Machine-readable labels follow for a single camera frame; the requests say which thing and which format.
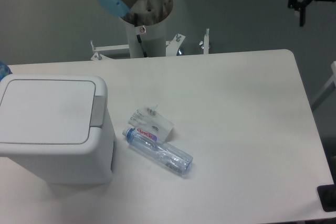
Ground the white trash can lid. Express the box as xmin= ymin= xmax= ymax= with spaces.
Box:
xmin=1 ymin=80 xmax=96 ymax=144

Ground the white plastic trash can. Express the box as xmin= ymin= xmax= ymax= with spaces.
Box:
xmin=1 ymin=74 xmax=115 ymax=184

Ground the clear plastic packaging bag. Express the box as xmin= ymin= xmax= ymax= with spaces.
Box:
xmin=128 ymin=105 xmax=174 ymax=143

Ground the black table corner clamp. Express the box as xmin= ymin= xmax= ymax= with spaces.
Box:
xmin=317 ymin=184 xmax=335 ymax=212

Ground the crushed clear water bottle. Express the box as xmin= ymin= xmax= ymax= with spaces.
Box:
xmin=122 ymin=127 xmax=193 ymax=176

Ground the blue patterned object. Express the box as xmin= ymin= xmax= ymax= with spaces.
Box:
xmin=0 ymin=61 xmax=12 ymax=80

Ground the white frame at right edge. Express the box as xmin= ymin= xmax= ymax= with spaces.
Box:
xmin=311 ymin=61 xmax=335 ymax=111

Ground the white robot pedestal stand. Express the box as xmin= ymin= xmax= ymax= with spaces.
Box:
xmin=90 ymin=0 xmax=212 ymax=61

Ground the black cable on pedestal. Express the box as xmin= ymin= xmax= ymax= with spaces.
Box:
xmin=133 ymin=13 xmax=148 ymax=58

